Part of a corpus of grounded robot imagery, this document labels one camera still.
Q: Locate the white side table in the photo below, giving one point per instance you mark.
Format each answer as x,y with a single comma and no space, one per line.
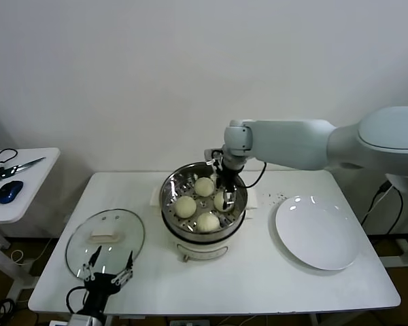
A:
37,190

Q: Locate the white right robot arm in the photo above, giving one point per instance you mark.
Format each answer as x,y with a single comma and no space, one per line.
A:
292,142

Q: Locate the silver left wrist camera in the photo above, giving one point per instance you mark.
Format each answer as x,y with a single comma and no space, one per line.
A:
56,323

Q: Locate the round glass pot lid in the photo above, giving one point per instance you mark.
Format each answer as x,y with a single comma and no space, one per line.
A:
136,231

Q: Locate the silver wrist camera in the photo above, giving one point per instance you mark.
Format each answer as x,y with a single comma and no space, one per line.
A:
211,156
56,323

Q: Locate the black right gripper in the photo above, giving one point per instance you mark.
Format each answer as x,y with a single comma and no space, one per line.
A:
228,175

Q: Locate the blue computer mouse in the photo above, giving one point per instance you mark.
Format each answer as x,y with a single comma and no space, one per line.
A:
9,192

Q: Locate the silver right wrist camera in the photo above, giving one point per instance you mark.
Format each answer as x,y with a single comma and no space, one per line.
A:
211,156

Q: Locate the white round plate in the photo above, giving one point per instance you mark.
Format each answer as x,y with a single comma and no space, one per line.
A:
316,234

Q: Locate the perforated steel steamer basket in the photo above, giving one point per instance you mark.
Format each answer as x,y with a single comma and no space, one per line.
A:
171,190

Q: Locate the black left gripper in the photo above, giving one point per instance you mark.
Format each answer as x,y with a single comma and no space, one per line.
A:
98,292

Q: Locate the white steamed baozi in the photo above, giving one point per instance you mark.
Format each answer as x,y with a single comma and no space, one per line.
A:
204,186
219,202
209,222
185,207

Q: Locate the white electric cooker pot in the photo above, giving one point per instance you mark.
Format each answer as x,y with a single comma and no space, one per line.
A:
204,251

